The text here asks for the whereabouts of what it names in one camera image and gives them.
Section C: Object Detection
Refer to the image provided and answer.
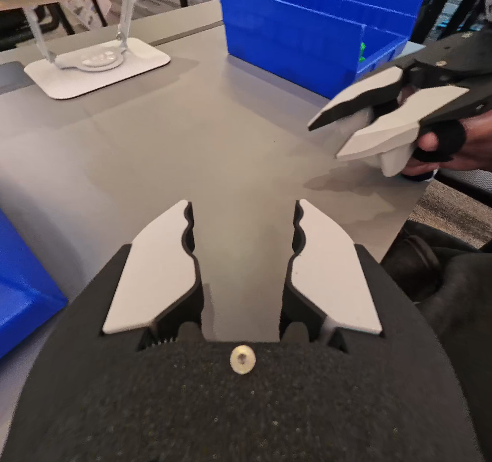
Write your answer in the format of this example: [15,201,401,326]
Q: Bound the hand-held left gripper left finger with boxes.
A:
[102,200,204,343]

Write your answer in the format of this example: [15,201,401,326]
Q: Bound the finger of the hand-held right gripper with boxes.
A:
[307,66,405,143]
[335,85,470,178]

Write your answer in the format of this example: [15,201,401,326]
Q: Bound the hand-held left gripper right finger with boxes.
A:
[280,199,384,345]

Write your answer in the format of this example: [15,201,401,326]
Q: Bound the blue plastic bin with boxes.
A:
[216,0,424,100]
[0,208,69,360]

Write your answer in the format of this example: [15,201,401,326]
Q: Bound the grey desk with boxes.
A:
[0,0,437,432]

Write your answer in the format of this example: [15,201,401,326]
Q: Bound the person's right hand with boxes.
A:
[400,110,492,180]

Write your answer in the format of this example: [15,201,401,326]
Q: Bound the person's grey sweatshirt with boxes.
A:
[381,220,492,462]

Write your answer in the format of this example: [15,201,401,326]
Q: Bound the white tablet stand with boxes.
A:
[24,0,171,100]

